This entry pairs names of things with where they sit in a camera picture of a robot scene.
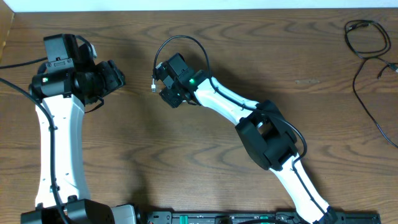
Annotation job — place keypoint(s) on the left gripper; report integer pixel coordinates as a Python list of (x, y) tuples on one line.
[(113, 76)]

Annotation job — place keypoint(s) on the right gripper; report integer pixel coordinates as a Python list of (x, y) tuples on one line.
[(168, 96)]

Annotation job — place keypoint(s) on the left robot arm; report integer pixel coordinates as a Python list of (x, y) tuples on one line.
[(67, 82)]

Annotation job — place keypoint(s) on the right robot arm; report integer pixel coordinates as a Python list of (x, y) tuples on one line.
[(267, 137)]

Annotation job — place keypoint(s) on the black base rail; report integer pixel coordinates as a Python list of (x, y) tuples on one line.
[(167, 217)]

